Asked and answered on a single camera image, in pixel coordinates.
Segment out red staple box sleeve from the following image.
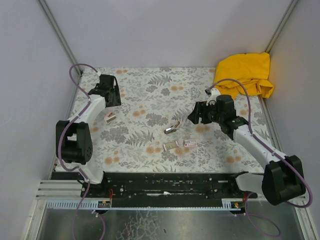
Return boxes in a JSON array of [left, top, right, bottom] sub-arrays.
[[183, 139, 198, 148]]

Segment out metal stapler magazine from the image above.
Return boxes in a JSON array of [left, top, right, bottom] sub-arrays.
[[163, 121, 181, 135]]

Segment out staple box tray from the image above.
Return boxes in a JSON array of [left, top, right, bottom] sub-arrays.
[[163, 140, 179, 151]]

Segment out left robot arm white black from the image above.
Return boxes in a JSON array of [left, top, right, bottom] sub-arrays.
[[55, 74, 121, 184]]

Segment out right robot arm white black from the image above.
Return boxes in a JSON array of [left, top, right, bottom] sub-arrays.
[[187, 94, 306, 206]]

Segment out floral patterned mat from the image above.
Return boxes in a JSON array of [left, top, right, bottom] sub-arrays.
[[90, 67, 264, 173]]

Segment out yellow cloth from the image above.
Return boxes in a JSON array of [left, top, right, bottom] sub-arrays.
[[213, 52, 275, 99]]

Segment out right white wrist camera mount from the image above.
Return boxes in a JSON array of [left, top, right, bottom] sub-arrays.
[[205, 87, 221, 106]]

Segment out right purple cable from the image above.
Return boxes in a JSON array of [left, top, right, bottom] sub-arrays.
[[204, 78, 313, 237]]

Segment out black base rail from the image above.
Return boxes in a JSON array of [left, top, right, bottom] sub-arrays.
[[51, 171, 258, 208]]

